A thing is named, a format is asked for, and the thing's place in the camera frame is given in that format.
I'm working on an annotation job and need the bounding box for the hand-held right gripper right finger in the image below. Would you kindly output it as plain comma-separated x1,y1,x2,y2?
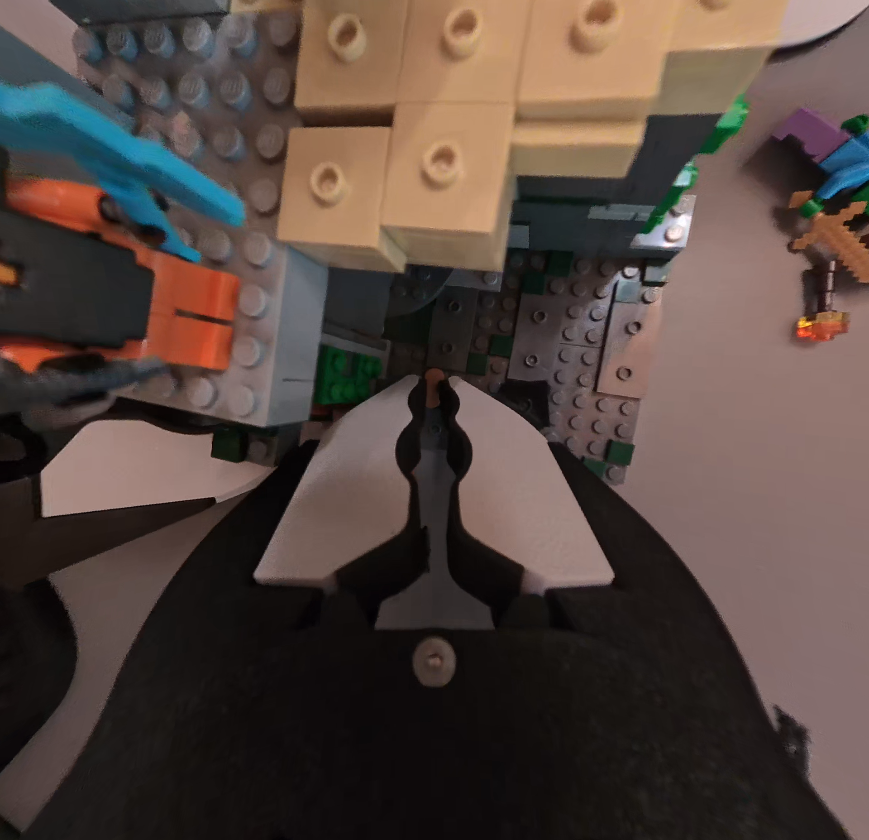
444,376,615,624

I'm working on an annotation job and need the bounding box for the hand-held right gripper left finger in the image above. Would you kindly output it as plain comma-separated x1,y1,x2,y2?
254,374,425,627

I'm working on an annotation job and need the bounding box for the toy brick cave building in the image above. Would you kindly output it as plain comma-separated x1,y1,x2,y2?
68,0,795,488

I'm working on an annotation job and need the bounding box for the zombie toy brick figure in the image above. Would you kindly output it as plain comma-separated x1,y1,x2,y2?
774,106,869,219

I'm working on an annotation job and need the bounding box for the white stand with pole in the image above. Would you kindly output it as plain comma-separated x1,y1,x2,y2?
41,415,279,518

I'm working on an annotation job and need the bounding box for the orange toy brick figure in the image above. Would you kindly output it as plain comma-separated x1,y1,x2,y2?
0,82,247,406

